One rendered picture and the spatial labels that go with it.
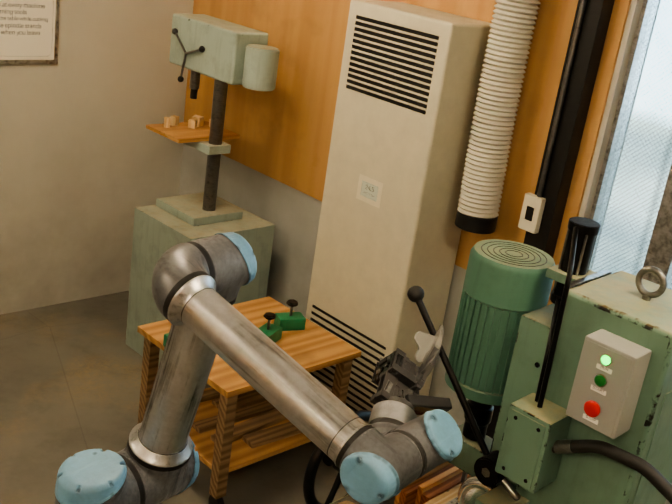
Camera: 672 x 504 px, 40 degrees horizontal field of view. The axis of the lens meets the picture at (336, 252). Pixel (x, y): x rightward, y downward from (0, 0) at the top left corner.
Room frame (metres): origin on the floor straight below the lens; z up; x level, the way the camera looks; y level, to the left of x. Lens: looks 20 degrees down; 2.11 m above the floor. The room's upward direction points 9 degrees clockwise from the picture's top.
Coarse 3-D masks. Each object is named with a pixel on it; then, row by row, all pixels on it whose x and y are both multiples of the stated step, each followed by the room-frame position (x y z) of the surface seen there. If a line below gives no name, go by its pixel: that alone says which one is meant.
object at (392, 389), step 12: (384, 360) 1.66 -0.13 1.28; (396, 360) 1.65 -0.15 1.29; (408, 360) 1.67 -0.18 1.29; (384, 372) 1.63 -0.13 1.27; (396, 372) 1.63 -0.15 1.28; (408, 372) 1.63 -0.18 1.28; (384, 384) 1.59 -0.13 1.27; (396, 384) 1.62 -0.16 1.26; (408, 384) 1.63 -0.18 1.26; (420, 384) 1.63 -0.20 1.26; (372, 396) 1.59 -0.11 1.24; (384, 396) 1.57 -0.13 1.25; (396, 396) 1.58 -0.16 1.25
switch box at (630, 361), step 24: (600, 336) 1.49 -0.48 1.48; (600, 360) 1.45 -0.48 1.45; (624, 360) 1.43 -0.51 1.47; (648, 360) 1.45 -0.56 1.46; (576, 384) 1.47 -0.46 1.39; (624, 384) 1.42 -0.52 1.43; (576, 408) 1.47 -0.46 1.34; (600, 408) 1.44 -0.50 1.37; (624, 408) 1.42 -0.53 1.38; (600, 432) 1.43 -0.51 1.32; (624, 432) 1.44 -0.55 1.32
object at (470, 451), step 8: (464, 440) 1.77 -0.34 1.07; (472, 440) 1.77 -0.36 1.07; (488, 440) 1.78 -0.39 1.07; (464, 448) 1.76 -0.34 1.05; (472, 448) 1.75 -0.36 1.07; (488, 448) 1.75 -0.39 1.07; (464, 456) 1.76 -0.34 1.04; (472, 456) 1.74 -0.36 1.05; (480, 456) 1.73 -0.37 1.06; (456, 464) 1.77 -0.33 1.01; (464, 464) 1.75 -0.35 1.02; (472, 464) 1.74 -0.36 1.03; (472, 472) 1.74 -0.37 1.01
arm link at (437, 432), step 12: (420, 420) 1.41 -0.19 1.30; (432, 420) 1.40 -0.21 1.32; (444, 420) 1.42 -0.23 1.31; (408, 432) 1.37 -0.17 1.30; (420, 432) 1.38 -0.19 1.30; (432, 432) 1.38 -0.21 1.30; (444, 432) 1.40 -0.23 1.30; (456, 432) 1.42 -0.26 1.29; (420, 444) 1.48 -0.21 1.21; (432, 444) 1.37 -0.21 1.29; (444, 444) 1.37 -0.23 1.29; (456, 444) 1.40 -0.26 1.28; (432, 456) 1.36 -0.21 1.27; (444, 456) 1.37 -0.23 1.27; (456, 456) 1.38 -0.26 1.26; (432, 468) 1.37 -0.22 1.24
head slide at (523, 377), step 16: (528, 320) 1.67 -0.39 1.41; (544, 320) 1.67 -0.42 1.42; (528, 336) 1.66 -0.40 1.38; (544, 336) 1.64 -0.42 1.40; (528, 352) 1.66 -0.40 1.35; (544, 352) 1.63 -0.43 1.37; (512, 368) 1.67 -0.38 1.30; (528, 368) 1.65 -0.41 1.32; (512, 384) 1.67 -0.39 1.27; (528, 384) 1.65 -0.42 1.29; (512, 400) 1.66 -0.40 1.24; (496, 432) 1.67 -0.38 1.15; (496, 448) 1.67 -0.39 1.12
